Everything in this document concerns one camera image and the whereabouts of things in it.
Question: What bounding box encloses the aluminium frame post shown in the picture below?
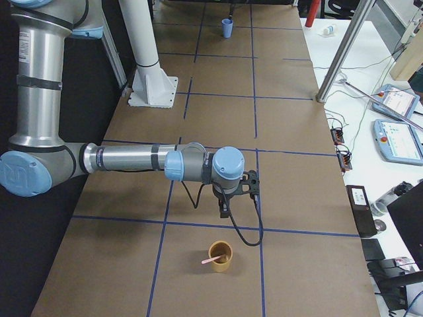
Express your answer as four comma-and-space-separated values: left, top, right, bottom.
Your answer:
316, 0, 375, 103

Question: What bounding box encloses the lower orange connector block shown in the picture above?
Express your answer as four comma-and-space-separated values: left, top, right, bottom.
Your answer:
336, 150, 352, 172

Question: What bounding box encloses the red cylinder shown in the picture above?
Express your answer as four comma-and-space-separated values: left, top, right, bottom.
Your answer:
305, 0, 321, 28

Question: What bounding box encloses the wooden board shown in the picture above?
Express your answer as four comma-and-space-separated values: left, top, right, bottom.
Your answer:
390, 28, 422, 81

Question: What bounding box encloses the black monitor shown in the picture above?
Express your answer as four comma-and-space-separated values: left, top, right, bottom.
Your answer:
387, 184, 422, 270

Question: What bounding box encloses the teach pendant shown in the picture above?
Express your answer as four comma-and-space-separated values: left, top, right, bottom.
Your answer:
373, 119, 422, 166
374, 84, 420, 119

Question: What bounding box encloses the upper orange connector block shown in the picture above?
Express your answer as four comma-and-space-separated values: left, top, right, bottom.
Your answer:
330, 127, 344, 145

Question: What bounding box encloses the upper teach pendant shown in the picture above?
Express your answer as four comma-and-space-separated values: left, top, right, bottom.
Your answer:
374, 84, 420, 119

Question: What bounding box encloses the white bottle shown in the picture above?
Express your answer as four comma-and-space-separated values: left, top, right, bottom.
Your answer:
320, 24, 337, 37

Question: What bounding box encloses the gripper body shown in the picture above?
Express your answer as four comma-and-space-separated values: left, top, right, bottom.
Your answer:
213, 185, 230, 205

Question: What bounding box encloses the black power box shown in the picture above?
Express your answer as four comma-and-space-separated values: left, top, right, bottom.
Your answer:
346, 185, 377, 238

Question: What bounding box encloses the pink chopstick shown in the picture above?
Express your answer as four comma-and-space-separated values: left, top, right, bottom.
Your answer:
201, 254, 226, 265

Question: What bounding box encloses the yellow bamboo cup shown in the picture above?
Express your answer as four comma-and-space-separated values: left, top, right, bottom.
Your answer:
208, 240, 233, 273

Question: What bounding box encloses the blue plastic cup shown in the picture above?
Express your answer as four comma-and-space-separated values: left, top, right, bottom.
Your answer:
221, 18, 233, 38

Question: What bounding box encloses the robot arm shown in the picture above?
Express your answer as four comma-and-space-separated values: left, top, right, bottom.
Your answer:
1, 1, 245, 218

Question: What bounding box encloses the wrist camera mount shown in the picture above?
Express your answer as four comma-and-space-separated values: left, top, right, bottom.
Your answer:
235, 170, 260, 200

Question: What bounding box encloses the lower teach pendant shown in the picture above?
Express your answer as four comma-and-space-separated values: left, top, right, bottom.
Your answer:
373, 119, 422, 166

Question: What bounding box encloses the white pedestal column base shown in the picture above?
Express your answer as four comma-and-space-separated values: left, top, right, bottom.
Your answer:
119, 0, 178, 108

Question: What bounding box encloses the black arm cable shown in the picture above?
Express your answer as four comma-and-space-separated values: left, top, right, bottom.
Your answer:
180, 180, 264, 246

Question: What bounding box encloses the orange connector block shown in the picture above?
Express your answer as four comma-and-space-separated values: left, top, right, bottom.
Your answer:
336, 150, 352, 172
330, 127, 344, 145

